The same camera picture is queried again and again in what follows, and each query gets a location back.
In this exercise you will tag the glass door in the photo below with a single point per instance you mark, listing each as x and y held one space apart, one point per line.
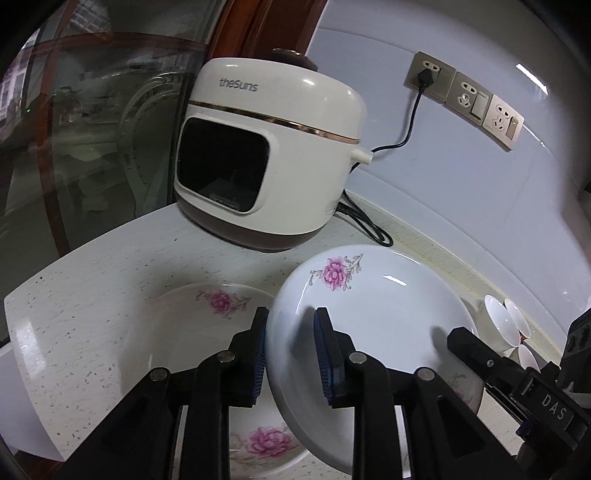
92 115

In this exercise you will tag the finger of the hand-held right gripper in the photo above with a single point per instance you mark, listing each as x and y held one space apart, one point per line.
480 355

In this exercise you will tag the large floral white plate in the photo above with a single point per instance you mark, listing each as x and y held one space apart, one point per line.
184 332

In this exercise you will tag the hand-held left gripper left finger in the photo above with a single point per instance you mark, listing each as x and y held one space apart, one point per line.
258 355

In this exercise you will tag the black power plug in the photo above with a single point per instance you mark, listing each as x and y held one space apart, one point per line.
427 74

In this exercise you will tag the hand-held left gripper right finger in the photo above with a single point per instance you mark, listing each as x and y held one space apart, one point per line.
325 355

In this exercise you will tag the cream rice cooker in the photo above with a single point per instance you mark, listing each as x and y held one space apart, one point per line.
286 152

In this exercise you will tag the small floral white plate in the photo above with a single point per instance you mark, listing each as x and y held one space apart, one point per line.
392 314

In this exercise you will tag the wooden door frame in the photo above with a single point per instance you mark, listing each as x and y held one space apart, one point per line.
244 27

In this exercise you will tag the plain white bowl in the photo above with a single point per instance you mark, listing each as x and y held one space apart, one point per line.
495 318

